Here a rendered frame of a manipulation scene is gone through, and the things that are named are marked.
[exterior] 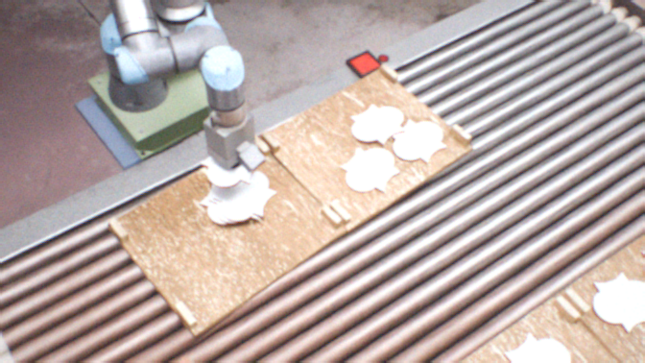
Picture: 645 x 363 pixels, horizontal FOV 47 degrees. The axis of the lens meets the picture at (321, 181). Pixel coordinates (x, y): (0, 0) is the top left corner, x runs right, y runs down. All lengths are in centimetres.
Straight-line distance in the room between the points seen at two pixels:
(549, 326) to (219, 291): 69
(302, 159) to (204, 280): 39
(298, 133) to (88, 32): 197
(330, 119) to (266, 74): 148
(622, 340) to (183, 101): 116
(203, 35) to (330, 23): 213
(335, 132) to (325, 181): 16
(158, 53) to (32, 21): 235
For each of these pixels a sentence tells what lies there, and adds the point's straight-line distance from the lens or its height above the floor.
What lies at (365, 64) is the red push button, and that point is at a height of 93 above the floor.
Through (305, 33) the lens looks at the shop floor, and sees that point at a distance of 352.
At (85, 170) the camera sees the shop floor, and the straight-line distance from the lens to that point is 307.
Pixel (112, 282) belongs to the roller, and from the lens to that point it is 166.
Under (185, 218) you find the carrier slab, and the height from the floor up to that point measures 94.
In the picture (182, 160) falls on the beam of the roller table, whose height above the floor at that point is 91.
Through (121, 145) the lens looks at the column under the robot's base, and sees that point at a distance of 195.
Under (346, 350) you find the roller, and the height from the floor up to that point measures 91.
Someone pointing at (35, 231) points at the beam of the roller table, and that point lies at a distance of 178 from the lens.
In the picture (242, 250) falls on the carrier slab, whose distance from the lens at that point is 163.
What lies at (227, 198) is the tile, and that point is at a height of 97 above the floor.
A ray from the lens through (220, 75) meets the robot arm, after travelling 139.
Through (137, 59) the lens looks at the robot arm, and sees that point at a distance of 146.
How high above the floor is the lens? 232
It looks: 52 degrees down
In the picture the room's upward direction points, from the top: 3 degrees clockwise
